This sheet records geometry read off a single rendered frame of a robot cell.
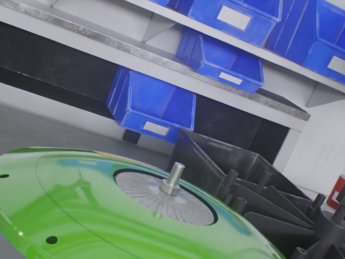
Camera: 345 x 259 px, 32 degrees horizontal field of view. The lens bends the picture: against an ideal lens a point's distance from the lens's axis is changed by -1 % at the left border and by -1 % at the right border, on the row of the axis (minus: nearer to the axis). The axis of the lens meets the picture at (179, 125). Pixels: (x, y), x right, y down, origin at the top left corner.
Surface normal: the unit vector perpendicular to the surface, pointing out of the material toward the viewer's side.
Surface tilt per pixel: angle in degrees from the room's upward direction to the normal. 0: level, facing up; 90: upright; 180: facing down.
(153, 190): 14
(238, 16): 99
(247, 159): 87
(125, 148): 0
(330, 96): 90
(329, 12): 90
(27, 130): 0
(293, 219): 91
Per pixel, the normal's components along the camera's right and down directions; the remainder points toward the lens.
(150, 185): 0.17, -0.96
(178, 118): -0.84, -0.34
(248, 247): 0.55, -0.80
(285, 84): 0.31, 0.33
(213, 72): 0.14, 0.63
